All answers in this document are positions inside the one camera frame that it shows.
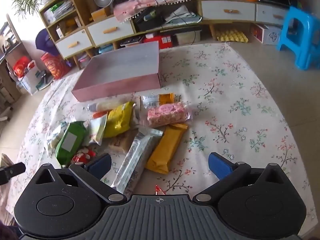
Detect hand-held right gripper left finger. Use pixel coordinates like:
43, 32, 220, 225
31, 153, 128, 204

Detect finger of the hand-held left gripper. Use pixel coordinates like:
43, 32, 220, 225
0, 162, 26, 185

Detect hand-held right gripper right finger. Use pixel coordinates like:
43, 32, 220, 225
193, 152, 291, 203

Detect clear beige biscuit packet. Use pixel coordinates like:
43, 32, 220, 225
107, 130, 138, 155

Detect white zigzag-edged packet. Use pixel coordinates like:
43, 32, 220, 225
88, 116, 108, 145

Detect silver snack packet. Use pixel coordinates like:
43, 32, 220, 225
111, 127, 163, 195

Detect green snack packet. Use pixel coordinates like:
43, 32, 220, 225
55, 121, 88, 168

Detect yellow snack packet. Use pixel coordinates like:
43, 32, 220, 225
103, 101, 136, 138

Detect white rice cracker packet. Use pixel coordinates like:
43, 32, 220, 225
46, 121, 69, 153

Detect mustard orange snack packet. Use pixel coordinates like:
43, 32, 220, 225
145, 122, 188, 175

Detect cream rice cracker packet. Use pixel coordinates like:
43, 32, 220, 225
87, 99, 130, 113

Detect pink puffed rice packet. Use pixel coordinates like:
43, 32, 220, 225
140, 101, 193, 128

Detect pink cardboard box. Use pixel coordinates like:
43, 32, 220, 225
71, 41, 161, 102

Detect clear packet with orange label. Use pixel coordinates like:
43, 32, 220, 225
140, 93, 175, 110

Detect floral patterned mat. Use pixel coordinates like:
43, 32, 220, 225
6, 42, 317, 228

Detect white shopping bag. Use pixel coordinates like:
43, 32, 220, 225
17, 60, 54, 95

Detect red shopping bag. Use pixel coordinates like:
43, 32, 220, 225
13, 56, 33, 79

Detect small clear storage bin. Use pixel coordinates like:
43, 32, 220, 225
77, 51, 90, 63

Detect red cartoon gift bag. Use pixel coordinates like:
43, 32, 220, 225
41, 52, 71, 80

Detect blue-lidded storage bin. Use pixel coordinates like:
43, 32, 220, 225
98, 44, 117, 53

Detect white cabinet drawer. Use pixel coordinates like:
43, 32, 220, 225
87, 17, 135, 47
201, 0, 256, 22
55, 29, 93, 58
255, 4, 288, 25

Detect black keyboard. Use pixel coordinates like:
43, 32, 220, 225
120, 36, 144, 47

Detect yellow egg tray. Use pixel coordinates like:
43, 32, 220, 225
215, 29, 249, 43

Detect purple hat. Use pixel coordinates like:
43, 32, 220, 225
35, 28, 60, 55

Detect red shoe box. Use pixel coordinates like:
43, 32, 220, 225
142, 35, 174, 49

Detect white patterned carton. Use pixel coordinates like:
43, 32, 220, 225
250, 24, 283, 45

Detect yellow bag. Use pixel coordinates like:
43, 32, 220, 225
64, 17, 78, 29

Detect yellow cardboard box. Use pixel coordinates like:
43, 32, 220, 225
90, 7, 112, 22

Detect black storage case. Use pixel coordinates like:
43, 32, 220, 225
132, 7, 167, 32

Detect folded pale cloths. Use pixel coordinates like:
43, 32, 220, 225
162, 5, 202, 25

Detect wooden cabinet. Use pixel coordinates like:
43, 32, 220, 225
39, 0, 290, 70

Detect stack of papers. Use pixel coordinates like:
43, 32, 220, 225
44, 0, 77, 23

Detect pink tasselled cloth runner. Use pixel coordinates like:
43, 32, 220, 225
113, 0, 225, 23

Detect blue plastic stool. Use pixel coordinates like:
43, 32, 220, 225
276, 6, 320, 71

